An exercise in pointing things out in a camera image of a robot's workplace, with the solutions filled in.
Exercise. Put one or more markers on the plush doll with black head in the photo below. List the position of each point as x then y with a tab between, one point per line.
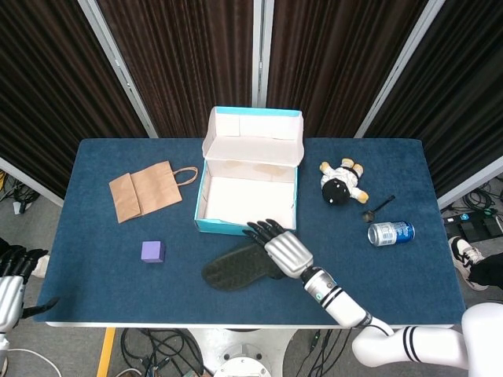
338	188

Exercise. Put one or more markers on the brown ribbed partition panel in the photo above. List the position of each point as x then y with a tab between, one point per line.
322	66
463	86
47	98
188	66

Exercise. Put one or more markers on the white and black sneaker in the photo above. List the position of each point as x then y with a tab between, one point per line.
463	253

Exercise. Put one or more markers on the purple cube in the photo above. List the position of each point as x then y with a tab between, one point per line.
152	251

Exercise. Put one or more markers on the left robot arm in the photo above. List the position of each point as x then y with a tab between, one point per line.
3	353

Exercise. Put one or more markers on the black trouser leg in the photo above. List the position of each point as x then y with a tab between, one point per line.
489	275

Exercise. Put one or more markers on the teal cardboard box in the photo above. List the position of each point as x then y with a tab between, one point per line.
243	196

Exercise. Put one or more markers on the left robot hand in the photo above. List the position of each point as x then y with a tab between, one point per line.
9	290

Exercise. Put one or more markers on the blue and silver soda can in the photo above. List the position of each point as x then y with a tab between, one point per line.
391	232

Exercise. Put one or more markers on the blue table mat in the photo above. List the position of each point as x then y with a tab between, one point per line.
118	290

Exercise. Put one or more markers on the brown paper bag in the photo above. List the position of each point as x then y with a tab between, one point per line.
149	192

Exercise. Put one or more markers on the small black spoon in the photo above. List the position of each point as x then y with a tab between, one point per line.
368	216

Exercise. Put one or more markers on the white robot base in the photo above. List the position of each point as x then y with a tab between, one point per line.
243	353

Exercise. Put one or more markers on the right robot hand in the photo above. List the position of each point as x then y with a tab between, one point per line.
287	253

